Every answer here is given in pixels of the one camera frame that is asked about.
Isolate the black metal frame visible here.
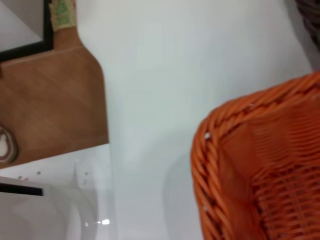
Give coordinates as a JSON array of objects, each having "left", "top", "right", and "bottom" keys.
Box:
[{"left": 0, "top": 0, "right": 55, "bottom": 63}]

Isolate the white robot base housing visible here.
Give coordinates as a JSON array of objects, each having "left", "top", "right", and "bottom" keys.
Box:
[{"left": 0, "top": 143, "right": 113, "bottom": 240}]

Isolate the orange wicker basket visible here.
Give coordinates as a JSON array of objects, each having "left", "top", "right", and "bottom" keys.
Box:
[{"left": 190, "top": 71, "right": 320, "bottom": 240}]

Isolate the beige tape with green print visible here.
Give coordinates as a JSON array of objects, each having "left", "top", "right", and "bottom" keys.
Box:
[{"left": 48, "top": 0, "right": 77, "bottom": 33}]

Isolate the round brown white object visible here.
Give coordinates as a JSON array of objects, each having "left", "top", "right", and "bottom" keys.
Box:
[{"left": 0, "top": 124, "right": 20, "bottom": 165}]

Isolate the dark brown wicker basket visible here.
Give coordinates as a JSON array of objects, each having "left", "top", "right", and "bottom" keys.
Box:
[{"left": 294, "top": 0, "right": 320, "bottom": 71}]

